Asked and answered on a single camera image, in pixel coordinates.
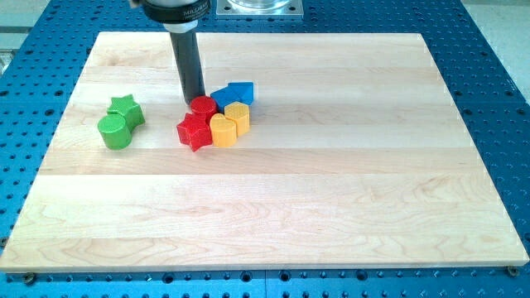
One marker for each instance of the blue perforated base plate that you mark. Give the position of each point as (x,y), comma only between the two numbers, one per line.
(43,73)

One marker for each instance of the right board clamp screw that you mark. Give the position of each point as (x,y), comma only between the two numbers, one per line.
(512,271)

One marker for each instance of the green cylinder block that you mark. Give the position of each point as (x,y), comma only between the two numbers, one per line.
(114,130)

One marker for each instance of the yellow heart block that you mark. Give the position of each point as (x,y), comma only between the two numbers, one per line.
(223,131)

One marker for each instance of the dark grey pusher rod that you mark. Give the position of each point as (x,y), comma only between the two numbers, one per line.
(187,56)

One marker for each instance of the light wooden board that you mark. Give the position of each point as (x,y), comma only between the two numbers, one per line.
(357,157)

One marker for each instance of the left board clamp screw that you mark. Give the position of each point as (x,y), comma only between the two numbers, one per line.
(29,278)

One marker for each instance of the red cylinder block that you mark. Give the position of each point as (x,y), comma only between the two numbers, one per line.
(205,106)

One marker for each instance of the green star block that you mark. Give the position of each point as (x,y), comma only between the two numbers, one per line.
(129,109)

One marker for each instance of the yellow hexagon block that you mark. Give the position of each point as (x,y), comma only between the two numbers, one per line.
(240,114)

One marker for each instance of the red star block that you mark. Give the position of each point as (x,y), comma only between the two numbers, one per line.
(194,131)

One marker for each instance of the blue triangle block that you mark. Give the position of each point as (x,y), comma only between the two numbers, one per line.
(244,91)

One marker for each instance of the board clamp screw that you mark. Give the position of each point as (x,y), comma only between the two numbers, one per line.
(29,278)
(512,271)

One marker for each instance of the black cylindrical tool mount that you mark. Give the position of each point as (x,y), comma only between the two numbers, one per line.
(177,16)

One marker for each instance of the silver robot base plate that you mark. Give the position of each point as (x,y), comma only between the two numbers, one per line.
(259,9)

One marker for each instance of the blue cube block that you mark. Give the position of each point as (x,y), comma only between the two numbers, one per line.
(224,97)

